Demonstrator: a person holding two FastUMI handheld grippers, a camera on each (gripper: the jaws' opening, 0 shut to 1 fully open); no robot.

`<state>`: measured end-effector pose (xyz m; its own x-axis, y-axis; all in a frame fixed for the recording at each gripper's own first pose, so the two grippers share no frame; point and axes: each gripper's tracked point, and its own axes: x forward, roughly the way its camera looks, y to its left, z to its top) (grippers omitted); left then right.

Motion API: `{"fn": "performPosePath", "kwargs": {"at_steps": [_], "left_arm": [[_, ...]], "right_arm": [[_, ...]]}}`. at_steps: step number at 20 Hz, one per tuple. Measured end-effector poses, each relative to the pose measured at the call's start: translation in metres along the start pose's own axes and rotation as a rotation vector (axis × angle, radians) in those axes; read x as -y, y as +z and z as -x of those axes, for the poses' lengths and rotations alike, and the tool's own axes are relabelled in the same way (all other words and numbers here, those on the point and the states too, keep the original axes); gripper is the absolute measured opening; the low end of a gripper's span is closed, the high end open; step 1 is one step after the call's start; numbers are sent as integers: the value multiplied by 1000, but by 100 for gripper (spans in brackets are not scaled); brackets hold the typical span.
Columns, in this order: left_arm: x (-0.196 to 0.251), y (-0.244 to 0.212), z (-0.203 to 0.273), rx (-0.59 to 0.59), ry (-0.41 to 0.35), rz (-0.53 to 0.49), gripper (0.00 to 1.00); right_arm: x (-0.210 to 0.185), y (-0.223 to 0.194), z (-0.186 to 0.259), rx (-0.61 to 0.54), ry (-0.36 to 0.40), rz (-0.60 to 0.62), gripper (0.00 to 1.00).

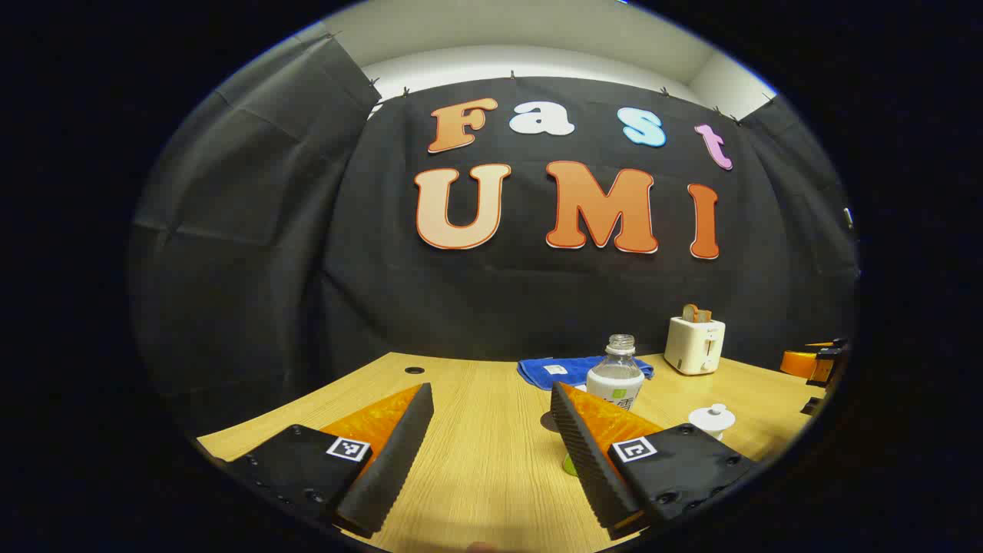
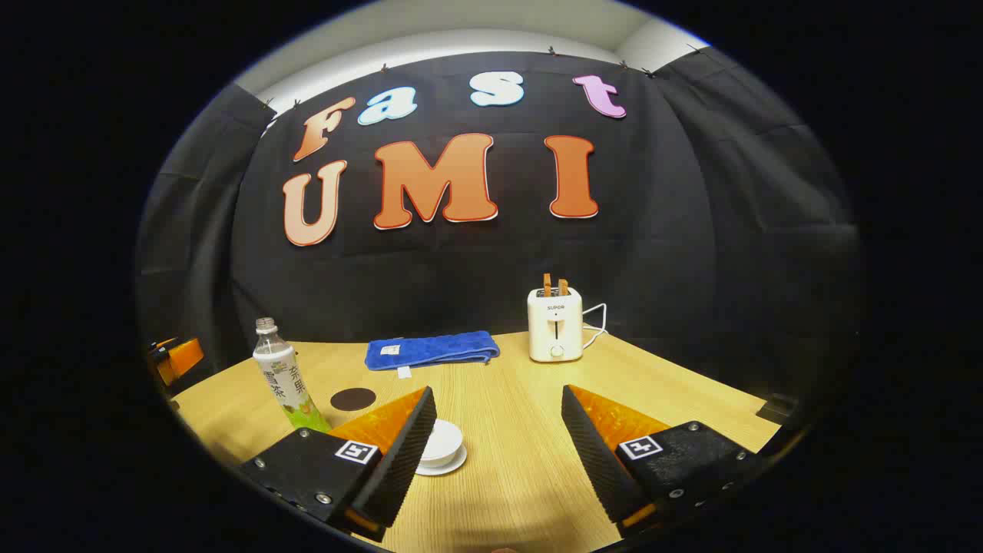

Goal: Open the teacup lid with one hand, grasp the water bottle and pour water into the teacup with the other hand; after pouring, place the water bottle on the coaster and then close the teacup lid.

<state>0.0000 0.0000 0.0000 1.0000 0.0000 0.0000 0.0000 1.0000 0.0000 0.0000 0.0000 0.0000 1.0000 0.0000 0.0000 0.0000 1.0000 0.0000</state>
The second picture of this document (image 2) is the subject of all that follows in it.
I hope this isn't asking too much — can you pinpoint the blue folded towel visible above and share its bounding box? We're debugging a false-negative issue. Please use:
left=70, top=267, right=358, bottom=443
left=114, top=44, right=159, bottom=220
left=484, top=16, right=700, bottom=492
left=365, top=331, right=501, bottom=379

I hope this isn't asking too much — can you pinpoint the white toaster cable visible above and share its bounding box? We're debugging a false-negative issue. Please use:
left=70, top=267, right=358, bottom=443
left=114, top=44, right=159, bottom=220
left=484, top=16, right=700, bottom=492
left=581, top=303, right=608, bottom=350

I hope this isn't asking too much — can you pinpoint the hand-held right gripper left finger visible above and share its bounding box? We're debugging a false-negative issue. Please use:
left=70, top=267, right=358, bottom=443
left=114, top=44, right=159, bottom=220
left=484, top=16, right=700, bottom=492
left=238, top=386, right=439, bottom=542

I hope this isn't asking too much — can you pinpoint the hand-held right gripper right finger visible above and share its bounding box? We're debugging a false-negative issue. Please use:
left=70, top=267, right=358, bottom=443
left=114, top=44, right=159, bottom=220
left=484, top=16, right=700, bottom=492
left=560, top=384, right=769, bottom=540

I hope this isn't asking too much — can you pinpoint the white saucer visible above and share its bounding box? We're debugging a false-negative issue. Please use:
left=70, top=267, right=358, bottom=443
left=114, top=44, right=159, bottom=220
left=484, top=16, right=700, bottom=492
left=415, top=444, right=468, bottom=477

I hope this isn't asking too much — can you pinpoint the black table edge bracket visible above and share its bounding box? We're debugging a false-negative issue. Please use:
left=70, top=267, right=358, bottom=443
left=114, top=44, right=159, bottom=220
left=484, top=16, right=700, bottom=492
left=756, top=393, right=803, bottom=425

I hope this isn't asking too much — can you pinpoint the clear green water bottle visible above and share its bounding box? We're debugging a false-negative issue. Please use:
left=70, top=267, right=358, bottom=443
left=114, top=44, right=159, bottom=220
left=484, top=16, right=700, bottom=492
left=253, top=316, right=333, bottom=433

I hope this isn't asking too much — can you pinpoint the dark round coaster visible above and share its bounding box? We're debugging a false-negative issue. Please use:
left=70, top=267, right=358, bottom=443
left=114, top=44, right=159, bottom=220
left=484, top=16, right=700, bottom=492
left=330, top=388, right=377, bottom=412

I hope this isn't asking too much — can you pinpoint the cream white toaster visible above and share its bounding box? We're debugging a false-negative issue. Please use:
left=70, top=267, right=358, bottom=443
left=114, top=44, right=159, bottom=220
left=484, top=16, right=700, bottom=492
left=527, top=287, right=584, bottom=363

